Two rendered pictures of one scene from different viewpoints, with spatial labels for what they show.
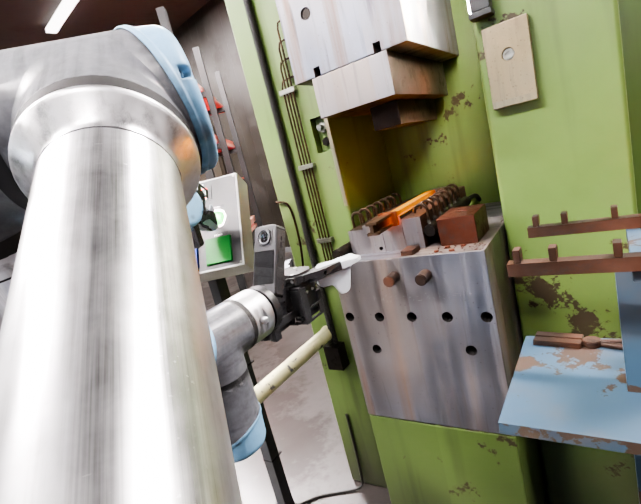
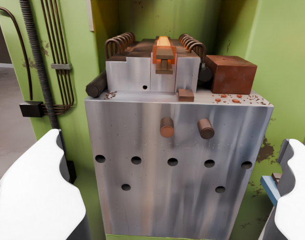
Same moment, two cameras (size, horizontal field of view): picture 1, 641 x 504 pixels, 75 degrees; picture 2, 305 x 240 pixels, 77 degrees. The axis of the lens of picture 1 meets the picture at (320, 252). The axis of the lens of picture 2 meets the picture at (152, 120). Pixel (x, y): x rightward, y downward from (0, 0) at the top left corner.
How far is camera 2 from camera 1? 68 cm
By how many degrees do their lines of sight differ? 35
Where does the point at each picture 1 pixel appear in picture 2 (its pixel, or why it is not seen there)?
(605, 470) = (239, 226)
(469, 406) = (201, 225)
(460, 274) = (239, 127)
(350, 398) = not seen: hidden behind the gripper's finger
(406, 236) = (178, 78)
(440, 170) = (161, 22)
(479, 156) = (193, 18)
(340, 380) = not seen: hidden behind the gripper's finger
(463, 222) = (244, 72)
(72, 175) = not seen: outside the picture
